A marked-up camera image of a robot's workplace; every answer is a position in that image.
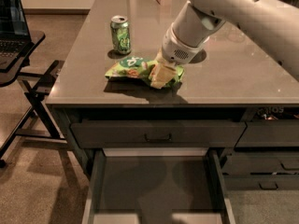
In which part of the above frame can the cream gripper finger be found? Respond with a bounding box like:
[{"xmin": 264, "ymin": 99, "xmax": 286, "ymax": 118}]
[{"xmin": 149, "ymin": 64, "xmax": 174, "ymax": 89}]

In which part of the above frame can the green rice chip bag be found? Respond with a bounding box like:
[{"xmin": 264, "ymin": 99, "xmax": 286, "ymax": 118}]
[{"xmin": 105, "ymin": 56, "xmax": 184, "ymax": 88}]

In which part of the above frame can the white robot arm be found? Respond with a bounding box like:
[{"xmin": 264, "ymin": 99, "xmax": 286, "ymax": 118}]
[{"xmin": 157, "ymin": 0, "xmax": 299, "ymax": 80}]

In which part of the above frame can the top left drawer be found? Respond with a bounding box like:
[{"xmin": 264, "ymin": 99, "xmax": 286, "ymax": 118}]
[{"xmin": 70, "ymin": 120, "xmax": 246, "ymax": 148}]

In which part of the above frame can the top right drawer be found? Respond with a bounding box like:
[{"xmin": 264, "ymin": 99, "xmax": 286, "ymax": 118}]
[{"xmin": 236, "ymin": 119, "xmax": 299, "ymax": 147}]

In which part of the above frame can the open middle drawer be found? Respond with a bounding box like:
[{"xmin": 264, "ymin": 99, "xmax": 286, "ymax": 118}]
[{"xmin": 82, "ymin": 150, "xmax": 236, "ymax": 224}]

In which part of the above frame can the bottom right drawer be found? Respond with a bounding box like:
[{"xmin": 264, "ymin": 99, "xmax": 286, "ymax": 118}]
[{"xmin": 224, "ymin": 175, "xmax": 299, "ymax": 190}]

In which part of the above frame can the green soda can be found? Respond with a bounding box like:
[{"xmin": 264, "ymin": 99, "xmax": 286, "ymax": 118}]
[{"xmin": 110, "ymin": 15, "xmax": 131, "ymax": 55}]

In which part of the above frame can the black laptop stand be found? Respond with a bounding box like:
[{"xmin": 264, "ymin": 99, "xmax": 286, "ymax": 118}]
[{"xmin": 0, "ymin": 31, "xmax": 64, "ymax": 168}]

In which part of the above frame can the black laptop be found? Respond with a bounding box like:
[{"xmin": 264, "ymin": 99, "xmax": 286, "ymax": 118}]
[{"xmin": 0, "ymin": 0, "xmax": 31, "ymax": 60}]

